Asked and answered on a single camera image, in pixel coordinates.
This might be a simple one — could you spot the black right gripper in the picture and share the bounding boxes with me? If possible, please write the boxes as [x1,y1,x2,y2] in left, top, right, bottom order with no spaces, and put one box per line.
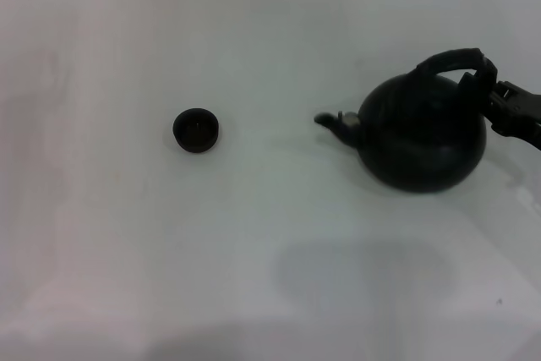
[457,53,541,150]

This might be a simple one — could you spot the black round teapot with handle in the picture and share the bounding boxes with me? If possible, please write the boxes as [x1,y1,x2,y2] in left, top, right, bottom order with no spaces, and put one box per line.
[313,47,499,194]

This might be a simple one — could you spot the small dark round teacup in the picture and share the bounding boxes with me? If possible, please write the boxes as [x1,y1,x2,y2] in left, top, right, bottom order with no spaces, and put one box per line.
[172,107,221,153]

